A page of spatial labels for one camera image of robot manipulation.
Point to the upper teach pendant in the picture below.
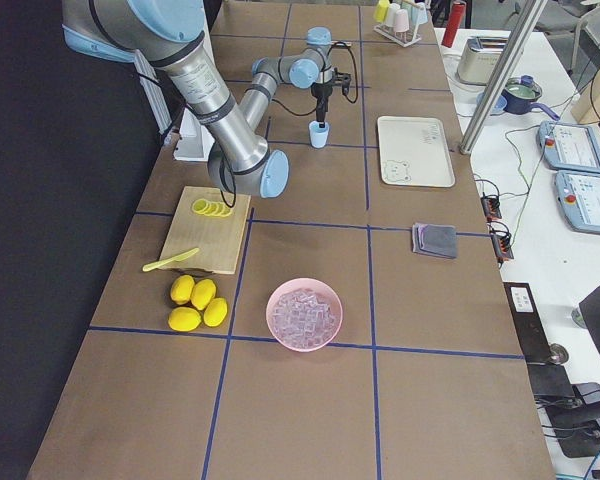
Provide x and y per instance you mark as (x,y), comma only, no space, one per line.
(567,146)

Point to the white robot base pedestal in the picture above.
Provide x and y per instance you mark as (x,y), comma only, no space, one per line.
(195,142)

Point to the bamboo cutting board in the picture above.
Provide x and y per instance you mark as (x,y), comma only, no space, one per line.
(218,239)

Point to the lower orange black adapter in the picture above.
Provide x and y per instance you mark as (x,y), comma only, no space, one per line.
(501,240)

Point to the silver toaster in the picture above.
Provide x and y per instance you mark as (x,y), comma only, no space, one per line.
(479,58)

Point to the teach pendant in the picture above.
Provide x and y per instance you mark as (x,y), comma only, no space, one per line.
(567,146)
(578,195)

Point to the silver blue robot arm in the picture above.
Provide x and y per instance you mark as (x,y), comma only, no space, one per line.
(170,35)

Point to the blue plastic cup on rack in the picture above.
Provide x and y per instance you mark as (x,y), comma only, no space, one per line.
(418,14)

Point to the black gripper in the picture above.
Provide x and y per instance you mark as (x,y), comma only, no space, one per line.
(321,92)

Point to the blue pot with lid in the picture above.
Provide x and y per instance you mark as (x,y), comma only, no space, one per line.
(520,96)

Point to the pink plastic cup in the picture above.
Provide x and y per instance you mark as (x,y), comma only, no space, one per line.
(402,22)

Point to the lemon slices row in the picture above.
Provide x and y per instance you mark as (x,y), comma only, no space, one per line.
(213,209)

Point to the light blue plastic cup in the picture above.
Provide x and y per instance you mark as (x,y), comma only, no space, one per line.
(318,133)

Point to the orange black adapter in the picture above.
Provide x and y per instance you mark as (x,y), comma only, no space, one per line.
(501,240)
(491,207)

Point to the aluminium frame post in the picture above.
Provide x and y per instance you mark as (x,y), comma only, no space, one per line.
(503,70)

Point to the yellow lemon upper right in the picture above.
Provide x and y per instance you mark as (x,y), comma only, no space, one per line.
(203,293)

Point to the lower teach pendant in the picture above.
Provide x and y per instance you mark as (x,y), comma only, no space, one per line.
(578,195)

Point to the stainless steel muddler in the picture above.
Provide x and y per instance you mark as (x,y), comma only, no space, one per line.
(340,44)

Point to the grey folded cloth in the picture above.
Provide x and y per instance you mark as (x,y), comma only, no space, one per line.
(435,240)

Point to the pink bowl of ice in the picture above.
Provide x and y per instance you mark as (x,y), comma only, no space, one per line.
(304,314)

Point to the yellow-green plastic knife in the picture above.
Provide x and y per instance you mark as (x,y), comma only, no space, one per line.
(176,258)

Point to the yellow-green plastic cup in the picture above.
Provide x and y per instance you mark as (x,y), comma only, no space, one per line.
(381,10)

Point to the red bottle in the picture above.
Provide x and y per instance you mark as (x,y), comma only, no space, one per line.
(457,12)

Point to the white wire cup rack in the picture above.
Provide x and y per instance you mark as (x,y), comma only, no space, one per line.
(404,40)

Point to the white plastic cup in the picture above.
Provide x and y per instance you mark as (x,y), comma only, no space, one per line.
(389,19)

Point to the cream bear serving tray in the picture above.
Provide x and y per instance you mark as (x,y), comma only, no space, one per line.
(413,152)

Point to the upper orange black adapter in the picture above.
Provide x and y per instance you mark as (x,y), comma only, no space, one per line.
(491,207)

